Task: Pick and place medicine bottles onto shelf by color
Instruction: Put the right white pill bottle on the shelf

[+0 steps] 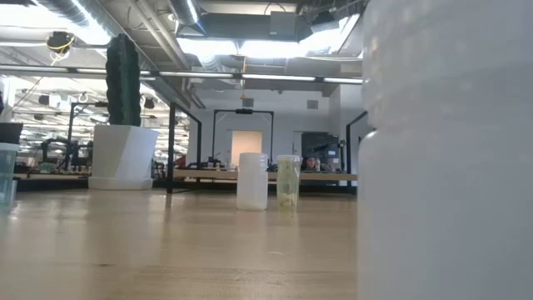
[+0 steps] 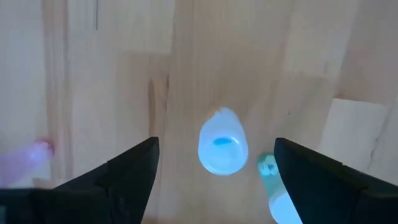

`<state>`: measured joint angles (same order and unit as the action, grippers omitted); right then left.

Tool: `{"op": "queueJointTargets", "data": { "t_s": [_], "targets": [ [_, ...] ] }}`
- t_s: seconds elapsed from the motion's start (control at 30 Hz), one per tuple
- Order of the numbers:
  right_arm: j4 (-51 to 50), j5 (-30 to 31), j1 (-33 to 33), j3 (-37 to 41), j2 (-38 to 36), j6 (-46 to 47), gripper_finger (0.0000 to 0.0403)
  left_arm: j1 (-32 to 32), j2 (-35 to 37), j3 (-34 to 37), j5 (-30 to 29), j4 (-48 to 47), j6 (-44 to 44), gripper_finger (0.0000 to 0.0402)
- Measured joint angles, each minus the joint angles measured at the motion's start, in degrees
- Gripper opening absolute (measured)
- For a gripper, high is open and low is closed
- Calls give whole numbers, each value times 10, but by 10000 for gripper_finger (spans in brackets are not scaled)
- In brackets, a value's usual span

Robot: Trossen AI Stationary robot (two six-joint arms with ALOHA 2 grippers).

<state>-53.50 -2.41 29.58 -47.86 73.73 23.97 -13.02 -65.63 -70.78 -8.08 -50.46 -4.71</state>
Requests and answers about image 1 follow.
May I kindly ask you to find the black aluminium table frame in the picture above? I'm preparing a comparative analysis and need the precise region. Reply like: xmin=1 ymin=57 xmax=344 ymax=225
xmin=14 ymin=178 xmax=359 ymax=196

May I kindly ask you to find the white opaque medicine bottle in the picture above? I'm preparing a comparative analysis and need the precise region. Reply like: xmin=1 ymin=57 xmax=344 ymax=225
xmin=356 ymin=0 xmax=533 ymax=300
xmin=236 ymin=152 xmax=269 ymax=212

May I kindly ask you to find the green cactus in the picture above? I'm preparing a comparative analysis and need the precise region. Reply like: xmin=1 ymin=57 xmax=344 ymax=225
xmin=105 ymin=32 xmax=142 ymax=128

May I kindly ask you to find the long ceiling light bar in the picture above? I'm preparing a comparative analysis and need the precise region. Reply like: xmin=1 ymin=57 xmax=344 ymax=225
xmin=0 ymin=64 xmax=364 ymax=85

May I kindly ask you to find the white planter pot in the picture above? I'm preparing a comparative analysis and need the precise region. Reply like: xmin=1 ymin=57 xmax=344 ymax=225
xmin=87 ymin=123 xmax=160 ymax=192

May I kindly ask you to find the silver ceiling air duct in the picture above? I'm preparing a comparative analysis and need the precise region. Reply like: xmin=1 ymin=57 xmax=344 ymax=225
xmin=166 ymin=0 xmax=207 ymax=35

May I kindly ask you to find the teal clear medicine bottle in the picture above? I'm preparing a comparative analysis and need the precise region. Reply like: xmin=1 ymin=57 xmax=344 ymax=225
xmin=0 ymin=142 xmax=21 ymax=206

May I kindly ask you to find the background door panel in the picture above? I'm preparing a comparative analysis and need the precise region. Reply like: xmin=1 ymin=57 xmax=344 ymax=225
xmin=231 ymin=129 xmax=263 ymax=167

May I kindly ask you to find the wooden background table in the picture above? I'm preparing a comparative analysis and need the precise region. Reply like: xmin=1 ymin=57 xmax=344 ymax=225
xmin=14 ymin=172 xmax=91 ymax=181

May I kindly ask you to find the dark background monitor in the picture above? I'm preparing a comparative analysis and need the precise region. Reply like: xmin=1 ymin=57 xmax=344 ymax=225
xmin=300 ymin=132 xmax=341 ymax=160

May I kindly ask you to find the grey ceiling unit box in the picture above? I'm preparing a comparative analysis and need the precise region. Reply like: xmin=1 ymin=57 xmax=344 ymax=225
xmin=269 ymin=11 xmax=297 ymax=39

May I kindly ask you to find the black background gantry frame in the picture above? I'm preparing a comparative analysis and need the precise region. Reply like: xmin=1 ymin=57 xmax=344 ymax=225
xmin=66 ymin=102 xmax=110 ymax=172
xmin=211 ymin=108 xmax=275 ymax=170

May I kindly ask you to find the black yellow hanging cable reel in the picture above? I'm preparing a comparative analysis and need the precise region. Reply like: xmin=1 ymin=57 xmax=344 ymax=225
xmin=45 ymin=31 xmax=77 ymax=66

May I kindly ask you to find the yellow clear medicine bottle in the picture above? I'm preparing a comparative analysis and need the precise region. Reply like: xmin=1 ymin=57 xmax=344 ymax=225
xmin=276 ymin=154 xmax=301 ymax=211

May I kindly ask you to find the black background screen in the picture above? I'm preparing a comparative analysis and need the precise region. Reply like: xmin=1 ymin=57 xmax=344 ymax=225
xmin=0 ymin=122 xmax=24 ymax=145

